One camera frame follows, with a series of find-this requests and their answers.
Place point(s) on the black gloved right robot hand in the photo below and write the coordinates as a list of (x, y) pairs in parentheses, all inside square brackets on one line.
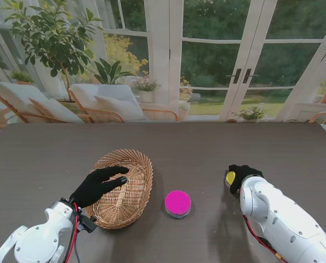
[(245, 171)]

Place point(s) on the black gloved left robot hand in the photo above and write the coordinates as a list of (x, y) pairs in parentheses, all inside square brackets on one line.
[(92, 187)]

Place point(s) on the yellow culture dish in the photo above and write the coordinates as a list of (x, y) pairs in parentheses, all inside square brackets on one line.
[(229, 178)]

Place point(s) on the oval woven wicker basket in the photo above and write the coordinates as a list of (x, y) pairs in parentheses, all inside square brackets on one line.
[(130, 202)]

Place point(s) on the magenta culture dish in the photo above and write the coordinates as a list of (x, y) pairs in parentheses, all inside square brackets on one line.
[(177, 202)]

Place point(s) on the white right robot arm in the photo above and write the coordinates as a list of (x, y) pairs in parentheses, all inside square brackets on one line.
[(283, 219)]

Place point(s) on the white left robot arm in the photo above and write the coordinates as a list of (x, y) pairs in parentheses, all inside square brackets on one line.
[(39, 243)]

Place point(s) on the printed sunroom backdrop banner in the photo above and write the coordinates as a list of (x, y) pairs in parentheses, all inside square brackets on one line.
[(214, 54)]

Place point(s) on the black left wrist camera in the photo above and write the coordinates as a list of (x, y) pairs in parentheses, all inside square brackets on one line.
[(86, 224)]

